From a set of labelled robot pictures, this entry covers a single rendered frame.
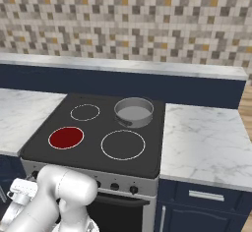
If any dark blue cupboard door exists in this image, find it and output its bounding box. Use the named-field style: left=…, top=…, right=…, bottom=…
left=156, top=202, right=244, bottom=232

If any dark blue cupboard run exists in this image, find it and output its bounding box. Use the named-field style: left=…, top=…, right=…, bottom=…
left=0, top=154, right=28, bottom=210

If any silver cupboard door handle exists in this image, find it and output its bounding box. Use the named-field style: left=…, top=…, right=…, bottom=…
left=158, top=204, right=167, bottom=232

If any grey round pot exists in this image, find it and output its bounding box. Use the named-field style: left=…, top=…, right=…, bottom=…
left=113, top=96, right=156, bottom=129

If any dark blue drawer front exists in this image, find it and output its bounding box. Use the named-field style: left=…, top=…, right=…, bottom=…
left=174, top=180, right=252, bottom=212

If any dark blue raised counter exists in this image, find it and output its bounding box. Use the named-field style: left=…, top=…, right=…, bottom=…
left=0, top=52, right=249, bottom=110

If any black hob steel stove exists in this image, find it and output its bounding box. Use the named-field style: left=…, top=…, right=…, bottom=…
left=19, top=92, right=166, bottom=232

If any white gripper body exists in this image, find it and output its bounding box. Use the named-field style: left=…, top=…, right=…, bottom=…
left=6, top=177, right=39, bottom=207

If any black oven door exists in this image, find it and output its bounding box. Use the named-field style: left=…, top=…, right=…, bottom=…
left=86, top=192, right=153, bottom=232

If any silver drawer handle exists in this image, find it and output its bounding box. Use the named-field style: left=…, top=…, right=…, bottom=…
left=188, top=190, right=225, bottom=203

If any black oven door handle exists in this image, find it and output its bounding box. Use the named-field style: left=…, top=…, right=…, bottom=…
left=94, top=194, right=151, bottom=208

